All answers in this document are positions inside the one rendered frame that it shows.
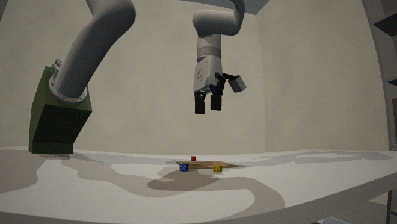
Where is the brown square mat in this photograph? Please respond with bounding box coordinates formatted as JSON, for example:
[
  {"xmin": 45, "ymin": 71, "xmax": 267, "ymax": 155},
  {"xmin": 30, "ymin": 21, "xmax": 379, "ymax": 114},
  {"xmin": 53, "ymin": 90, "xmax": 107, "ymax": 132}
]
[{"xmin": 176, "ymin": 161, "xmax": 238, "ymax": 169}]

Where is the yellow die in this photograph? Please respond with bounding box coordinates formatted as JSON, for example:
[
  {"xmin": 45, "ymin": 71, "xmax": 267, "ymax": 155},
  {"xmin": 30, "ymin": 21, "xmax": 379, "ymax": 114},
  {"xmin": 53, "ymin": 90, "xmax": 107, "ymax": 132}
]
[{"xmin": 213, "ymin": 164, "xmax": 222, "ymax": 173}]

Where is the blue die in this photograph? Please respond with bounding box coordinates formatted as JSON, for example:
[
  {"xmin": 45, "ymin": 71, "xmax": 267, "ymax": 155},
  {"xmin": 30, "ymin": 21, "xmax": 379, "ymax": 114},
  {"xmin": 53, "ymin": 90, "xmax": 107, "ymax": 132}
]
[{"xmin": 180, "ymin": 164, "xmax": 188, "ymax": 172}]

